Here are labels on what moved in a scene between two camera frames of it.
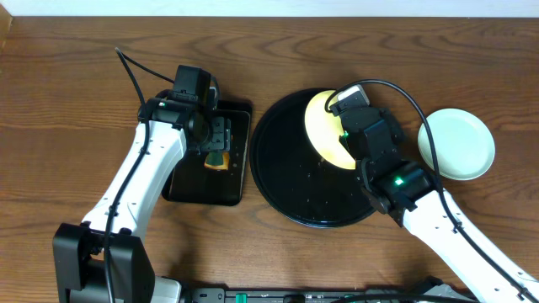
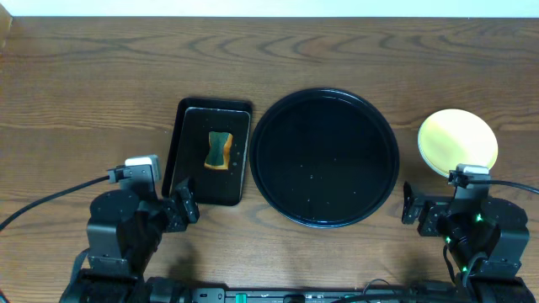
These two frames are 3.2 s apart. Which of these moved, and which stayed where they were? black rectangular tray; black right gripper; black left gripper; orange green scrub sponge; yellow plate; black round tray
Moved: yellow plate; black left gripper; black right gripper
Stayed: black rectangular tray; orange green scrub sponge; black round tray
